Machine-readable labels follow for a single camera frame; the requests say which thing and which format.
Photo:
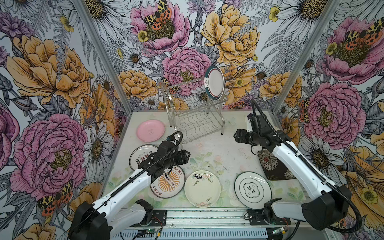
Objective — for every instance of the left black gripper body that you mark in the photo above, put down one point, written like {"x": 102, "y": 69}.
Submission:
{"x": 178, "y": 158}

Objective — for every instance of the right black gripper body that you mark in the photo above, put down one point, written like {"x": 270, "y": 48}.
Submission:
{"x": 251, "y": 138}

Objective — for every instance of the white plate orange sunburst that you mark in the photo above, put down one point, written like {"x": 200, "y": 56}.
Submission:
{"x": 169, "y": 184}

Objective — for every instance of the cream plate floral pattern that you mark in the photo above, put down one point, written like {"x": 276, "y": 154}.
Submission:
{"x": 202, "y": 189}

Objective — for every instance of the white plate green red rim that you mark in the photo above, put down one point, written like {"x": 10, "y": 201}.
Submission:
{"x": 214, "y": 82}

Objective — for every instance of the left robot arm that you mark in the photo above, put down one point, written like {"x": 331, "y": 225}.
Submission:
{"x": 107, "y": 216}

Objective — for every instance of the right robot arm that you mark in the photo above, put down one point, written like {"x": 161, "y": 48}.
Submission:
{"x": 327, "y": 203}

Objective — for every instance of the chrome two-tier dish rack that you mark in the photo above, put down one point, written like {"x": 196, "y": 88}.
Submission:
{"x": 191, "y": 111}

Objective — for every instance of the white plate red characters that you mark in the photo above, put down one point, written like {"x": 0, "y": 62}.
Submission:
{"x": 140, "y": 154}

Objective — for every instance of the pink round plate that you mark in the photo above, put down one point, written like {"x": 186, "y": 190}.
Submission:
{"x": 150, "y": 131}

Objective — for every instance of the dark square floral plate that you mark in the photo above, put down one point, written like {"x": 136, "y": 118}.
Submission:
{"x": 273, "y": 168}

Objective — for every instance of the white plate black emblem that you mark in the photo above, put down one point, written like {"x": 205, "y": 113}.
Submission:
{"x": 252, "y": 190}

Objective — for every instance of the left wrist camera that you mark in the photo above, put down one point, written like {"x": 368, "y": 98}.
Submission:
{"x": 172, "y": 138}

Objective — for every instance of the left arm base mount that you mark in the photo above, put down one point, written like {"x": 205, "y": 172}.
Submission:
{"x": 159, "y": 219}

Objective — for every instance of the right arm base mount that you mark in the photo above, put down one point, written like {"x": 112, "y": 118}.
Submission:
{"x": 262, "y": 218}

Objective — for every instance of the aluminium front rail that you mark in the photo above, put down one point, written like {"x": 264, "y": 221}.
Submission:
{"x": 223, "y": 224}

